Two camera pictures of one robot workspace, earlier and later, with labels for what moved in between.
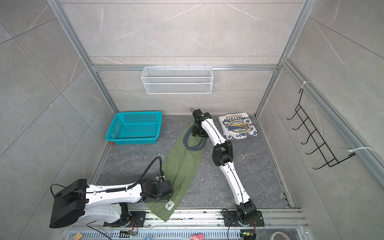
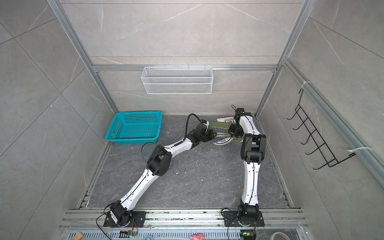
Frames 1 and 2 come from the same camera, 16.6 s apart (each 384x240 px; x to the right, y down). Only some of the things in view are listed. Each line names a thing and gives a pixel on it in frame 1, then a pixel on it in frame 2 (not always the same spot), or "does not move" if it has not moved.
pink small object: [199, 236] does not move
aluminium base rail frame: [281, 225] does not move
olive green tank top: [180, 167] to [222, 129]
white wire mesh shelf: [177, 80] does not move
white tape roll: [273, 235] does not move
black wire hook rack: [315, 136] does not move
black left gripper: [167, 200] to [213, 134]
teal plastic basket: [135, 128] does not move
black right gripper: [195, 133] to [232, 132]
